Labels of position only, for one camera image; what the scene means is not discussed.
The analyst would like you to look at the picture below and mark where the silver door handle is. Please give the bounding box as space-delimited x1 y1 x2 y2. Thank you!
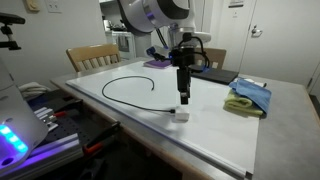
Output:
251 24 264 38

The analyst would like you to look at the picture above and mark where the beige wall thermostat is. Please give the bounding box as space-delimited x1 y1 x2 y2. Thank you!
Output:
23 0 42 13

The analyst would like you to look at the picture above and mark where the black camera on mount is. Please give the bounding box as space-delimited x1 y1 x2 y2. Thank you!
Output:
0 11 26 51

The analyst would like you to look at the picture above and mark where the yellow-green folded cloth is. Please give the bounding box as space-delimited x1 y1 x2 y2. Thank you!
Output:
223 89 265 118

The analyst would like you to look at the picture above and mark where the brown wooden slat chair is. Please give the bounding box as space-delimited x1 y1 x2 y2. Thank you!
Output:
193 46 228 70

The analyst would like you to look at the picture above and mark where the door sign plate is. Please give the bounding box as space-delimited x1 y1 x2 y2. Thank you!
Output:
228 0 245 8

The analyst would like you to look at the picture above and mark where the blue folded cloth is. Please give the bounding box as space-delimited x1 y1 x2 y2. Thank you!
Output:
228 78 273 115

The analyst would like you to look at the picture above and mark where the white wall switch plate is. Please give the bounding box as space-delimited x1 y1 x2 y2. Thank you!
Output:
46 0 64 14

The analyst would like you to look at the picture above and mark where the thin black charging cable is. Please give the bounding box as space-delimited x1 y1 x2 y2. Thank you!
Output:
101 75 177 114

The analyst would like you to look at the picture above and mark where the orange-handled black bar clamp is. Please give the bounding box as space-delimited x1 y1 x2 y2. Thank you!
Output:
82 120 122 155

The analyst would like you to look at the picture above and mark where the black laptop sleeve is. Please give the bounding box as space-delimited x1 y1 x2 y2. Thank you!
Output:
189 64 240 86

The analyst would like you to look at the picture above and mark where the white bundled cloth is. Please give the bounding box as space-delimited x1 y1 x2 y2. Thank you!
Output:
18 81 51 100

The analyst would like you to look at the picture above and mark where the purple notebook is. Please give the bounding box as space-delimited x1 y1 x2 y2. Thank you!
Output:
143 58 173 70

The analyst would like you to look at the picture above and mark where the silver metal bracket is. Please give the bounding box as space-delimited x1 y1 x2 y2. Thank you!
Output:
33 106 59 133

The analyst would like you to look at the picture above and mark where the large white whiteboard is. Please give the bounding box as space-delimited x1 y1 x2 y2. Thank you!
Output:
65 59 262 180

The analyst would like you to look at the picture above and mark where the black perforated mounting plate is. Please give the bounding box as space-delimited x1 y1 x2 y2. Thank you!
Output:
28 88 114 148

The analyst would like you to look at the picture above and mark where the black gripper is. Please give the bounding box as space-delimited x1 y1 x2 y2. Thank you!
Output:
170 46 199 106

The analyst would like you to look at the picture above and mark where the grey towel on stove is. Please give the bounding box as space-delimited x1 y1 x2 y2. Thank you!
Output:
117 34 130 53

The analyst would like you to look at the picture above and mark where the light wooden slat chair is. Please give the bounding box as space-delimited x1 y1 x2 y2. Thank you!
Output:
65 42 122 74

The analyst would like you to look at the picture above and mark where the aluminium frame rail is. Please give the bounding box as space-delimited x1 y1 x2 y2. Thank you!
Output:
0 132 84 179

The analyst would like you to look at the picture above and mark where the white kitchen stove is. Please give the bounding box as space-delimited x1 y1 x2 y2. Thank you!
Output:
111 30 136 61

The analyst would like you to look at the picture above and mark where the white wrist camera block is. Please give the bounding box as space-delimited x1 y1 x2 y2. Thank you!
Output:
145 44 172 60

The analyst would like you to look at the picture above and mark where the white charger block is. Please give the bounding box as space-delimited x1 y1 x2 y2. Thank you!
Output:
174 104 191 122

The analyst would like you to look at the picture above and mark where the white whiteboard marker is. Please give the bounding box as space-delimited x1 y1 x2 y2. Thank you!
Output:
238 77 268 88

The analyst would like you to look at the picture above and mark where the red-handled black bar clamp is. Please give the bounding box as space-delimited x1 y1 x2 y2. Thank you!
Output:
51 110 68 118

